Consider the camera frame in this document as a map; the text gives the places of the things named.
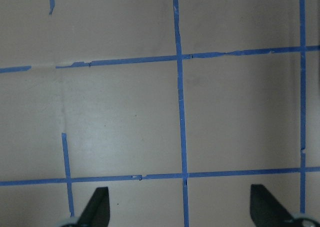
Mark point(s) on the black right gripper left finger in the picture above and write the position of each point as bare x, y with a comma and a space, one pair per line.
97, 211

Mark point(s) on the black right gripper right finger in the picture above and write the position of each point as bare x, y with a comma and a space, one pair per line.
266, 210

